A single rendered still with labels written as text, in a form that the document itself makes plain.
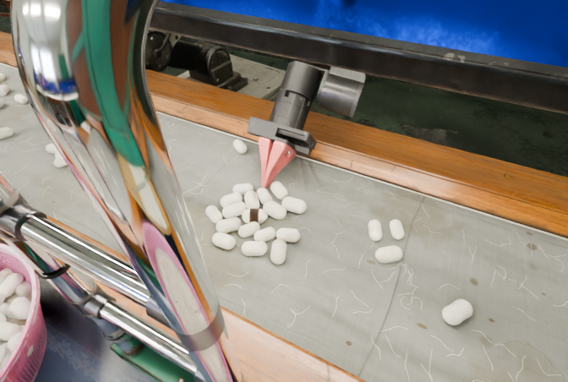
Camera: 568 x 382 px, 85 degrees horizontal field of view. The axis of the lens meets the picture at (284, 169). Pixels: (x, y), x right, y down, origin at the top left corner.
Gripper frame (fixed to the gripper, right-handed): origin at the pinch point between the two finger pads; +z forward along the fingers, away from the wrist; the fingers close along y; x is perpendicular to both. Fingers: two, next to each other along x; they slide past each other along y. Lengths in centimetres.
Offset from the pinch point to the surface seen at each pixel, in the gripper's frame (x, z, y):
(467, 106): 178, -91, 52
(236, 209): -4.3, 5.1, -1.4
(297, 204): -1.6, 1.6, 6.5
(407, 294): -3.9, 7.2, 24.0
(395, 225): 0.5, -0.4, 20.4
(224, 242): -7.8, 9.3, 0.1
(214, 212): -5.5, 6.6, -4.0
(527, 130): 168, -80, 85
